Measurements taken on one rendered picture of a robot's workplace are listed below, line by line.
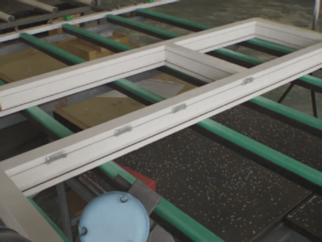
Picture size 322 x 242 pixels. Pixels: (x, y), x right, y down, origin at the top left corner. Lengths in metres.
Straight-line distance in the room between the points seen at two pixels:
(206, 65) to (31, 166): 0.77
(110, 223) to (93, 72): 1.05
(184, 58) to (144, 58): 0.15
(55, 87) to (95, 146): 0.43
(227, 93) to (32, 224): 0.75
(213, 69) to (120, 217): 1.06
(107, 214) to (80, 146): 0.55
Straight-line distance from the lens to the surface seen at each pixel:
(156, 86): 1.98
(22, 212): 0.81
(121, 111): 1.77
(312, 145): 1.70
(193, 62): 1.52
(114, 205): 0.45
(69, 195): 1.87
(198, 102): 1.20
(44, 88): 1.38
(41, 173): 0.97
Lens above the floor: 1.43
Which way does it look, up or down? 28 degrees down
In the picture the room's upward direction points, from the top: 1 degrees counter-clockwise
